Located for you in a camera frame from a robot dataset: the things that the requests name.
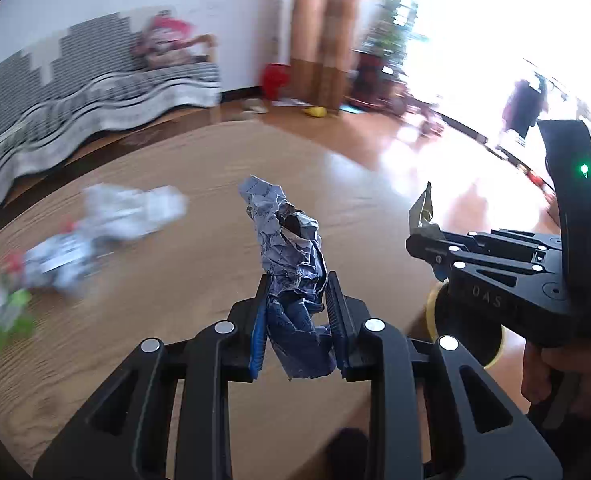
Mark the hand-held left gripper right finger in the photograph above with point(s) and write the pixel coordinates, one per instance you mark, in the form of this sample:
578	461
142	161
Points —
336	330

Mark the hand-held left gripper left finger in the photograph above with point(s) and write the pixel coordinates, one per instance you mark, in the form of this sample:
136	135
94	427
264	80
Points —
259	340

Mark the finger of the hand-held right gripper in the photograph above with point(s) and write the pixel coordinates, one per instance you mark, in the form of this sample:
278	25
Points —
505	242
485	264

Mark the blue-grey printed paper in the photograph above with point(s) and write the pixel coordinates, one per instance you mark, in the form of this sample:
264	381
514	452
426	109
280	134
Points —
290	270

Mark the dark foil wrapper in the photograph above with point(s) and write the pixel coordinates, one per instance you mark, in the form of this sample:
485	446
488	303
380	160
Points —
423	212

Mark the yellow rimmed trash bin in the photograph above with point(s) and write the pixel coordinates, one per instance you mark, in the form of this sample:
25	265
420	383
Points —
475	345

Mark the person's right hand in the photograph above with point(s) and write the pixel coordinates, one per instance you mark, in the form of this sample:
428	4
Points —
538	375

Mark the toy tricycle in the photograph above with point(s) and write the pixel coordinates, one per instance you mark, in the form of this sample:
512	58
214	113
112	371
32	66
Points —
423	115

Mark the white plastic bag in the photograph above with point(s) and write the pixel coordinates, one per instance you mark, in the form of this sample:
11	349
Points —
130	210

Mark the silver white blister packet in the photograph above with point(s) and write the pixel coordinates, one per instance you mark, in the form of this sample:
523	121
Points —
60	262

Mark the yellow toy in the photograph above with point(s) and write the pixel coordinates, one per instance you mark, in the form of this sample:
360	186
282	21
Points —
315	111

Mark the potted green plant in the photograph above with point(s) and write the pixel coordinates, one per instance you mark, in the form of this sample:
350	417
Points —
385	45

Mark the white paper sheet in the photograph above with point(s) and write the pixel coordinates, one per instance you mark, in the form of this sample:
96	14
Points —
288	103

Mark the beige slipper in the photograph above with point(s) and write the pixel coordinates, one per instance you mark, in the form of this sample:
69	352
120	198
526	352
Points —
254	106

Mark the green wet wipe packet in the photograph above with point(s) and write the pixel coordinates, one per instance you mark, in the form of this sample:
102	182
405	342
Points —
7	315

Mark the red bucket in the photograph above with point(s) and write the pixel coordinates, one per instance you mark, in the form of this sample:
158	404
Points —
275	80

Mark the small red wrapper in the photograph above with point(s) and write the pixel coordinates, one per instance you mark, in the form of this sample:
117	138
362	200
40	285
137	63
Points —
12	262

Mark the brown striped curtain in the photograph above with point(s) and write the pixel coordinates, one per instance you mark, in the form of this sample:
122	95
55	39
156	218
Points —
325	35

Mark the grey striped sofa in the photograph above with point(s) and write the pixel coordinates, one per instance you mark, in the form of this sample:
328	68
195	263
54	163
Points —
75	105

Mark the wooden frame sofa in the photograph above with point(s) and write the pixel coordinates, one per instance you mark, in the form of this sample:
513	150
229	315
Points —
208	47

